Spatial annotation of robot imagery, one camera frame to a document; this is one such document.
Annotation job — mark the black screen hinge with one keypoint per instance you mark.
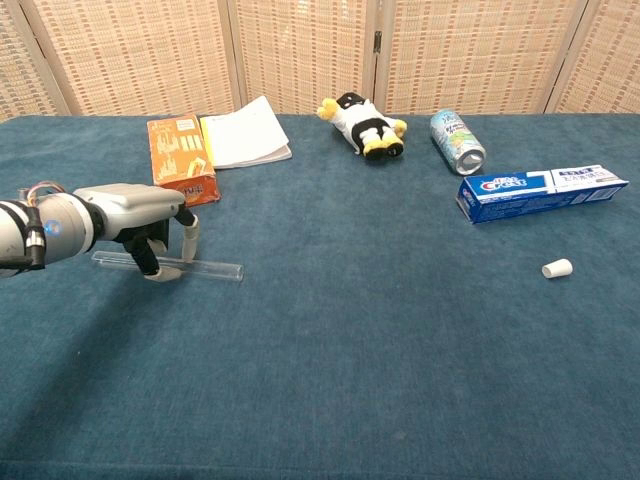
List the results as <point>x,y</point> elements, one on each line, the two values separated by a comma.
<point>378,42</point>

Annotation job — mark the white notebook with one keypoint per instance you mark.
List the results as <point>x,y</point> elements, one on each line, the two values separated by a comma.
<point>245,135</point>

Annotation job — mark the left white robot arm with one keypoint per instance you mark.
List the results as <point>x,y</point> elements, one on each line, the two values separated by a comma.
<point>50,235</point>

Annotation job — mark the orange cardboard box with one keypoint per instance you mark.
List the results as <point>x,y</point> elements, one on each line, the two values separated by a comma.
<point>180,155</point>

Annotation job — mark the blue table cloth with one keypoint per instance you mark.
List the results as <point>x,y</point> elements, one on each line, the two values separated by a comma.
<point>320,350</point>

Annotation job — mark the light blue drink can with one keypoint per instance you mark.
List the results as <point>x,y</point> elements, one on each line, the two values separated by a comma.
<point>457,142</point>

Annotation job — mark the black and white plush toy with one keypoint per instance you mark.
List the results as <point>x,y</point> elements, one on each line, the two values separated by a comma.
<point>365,127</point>

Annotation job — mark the white rubber stopper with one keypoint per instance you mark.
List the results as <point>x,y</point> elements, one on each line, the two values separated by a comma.
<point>556,269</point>

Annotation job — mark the blue Crest toothpaste box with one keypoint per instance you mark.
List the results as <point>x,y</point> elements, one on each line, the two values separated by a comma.
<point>535,195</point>

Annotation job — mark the clear glass test tube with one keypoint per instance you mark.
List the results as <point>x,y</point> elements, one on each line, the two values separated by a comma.
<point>220,270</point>

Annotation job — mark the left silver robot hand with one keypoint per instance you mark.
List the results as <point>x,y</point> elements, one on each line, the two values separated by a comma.
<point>135,205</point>

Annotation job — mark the woven folding screen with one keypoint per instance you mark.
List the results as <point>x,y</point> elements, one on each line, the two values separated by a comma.
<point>140,55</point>

